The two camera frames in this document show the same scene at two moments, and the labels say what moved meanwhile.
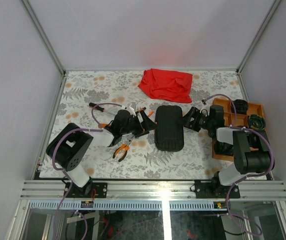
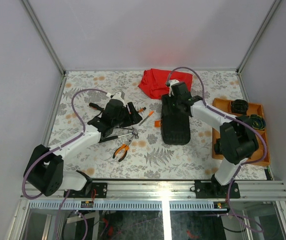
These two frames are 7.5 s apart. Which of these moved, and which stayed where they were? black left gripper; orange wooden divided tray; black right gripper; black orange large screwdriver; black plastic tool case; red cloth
Moved: black plastic tool case; black left gripper; black right gripper
Stayed: orange wooden divided tray; red cloth; black orange large screwdriver
